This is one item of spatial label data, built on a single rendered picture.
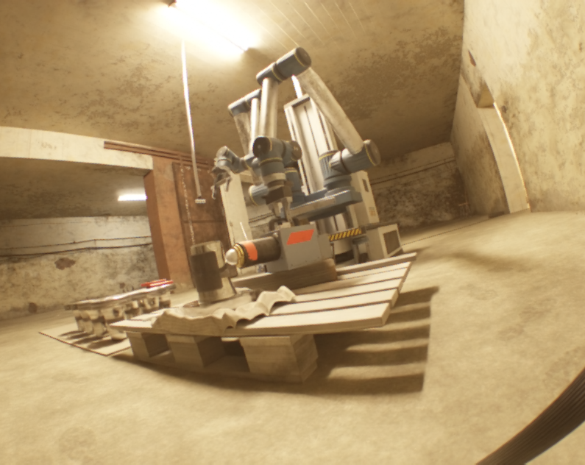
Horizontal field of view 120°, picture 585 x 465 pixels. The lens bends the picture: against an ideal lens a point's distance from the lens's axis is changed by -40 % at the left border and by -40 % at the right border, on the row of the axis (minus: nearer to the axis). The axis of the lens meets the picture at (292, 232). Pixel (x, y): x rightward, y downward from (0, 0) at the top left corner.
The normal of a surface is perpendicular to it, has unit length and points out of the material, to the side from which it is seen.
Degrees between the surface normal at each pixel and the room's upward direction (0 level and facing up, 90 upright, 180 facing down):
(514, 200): 90
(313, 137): 90
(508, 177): 90
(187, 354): 90
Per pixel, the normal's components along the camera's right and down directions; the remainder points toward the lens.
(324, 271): -0.07, -0.05
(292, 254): 0.66, -0.20
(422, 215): -0.48, 0.05
